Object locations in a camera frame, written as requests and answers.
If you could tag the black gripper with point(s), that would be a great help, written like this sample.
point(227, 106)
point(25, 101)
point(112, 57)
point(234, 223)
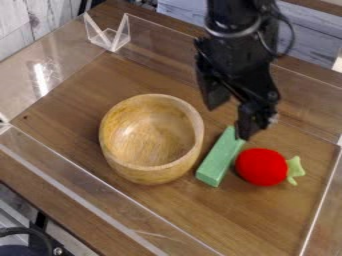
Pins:
point(234, 55)

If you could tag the green rectangular block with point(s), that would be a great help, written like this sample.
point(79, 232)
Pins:
point(219, 158)

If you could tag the clear acrylic corner bracket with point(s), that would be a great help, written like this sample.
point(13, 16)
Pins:
point(108, 39)

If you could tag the wooden bowl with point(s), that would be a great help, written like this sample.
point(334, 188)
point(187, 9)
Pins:
point(151, 136)

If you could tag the red plush strawberry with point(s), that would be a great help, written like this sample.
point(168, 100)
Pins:
point(263, 167)

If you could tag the black clamp under table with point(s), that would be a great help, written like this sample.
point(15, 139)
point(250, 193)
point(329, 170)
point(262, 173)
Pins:
point(44, 242)

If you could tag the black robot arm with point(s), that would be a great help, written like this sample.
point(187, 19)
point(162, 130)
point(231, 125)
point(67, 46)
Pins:
point(239, 12)

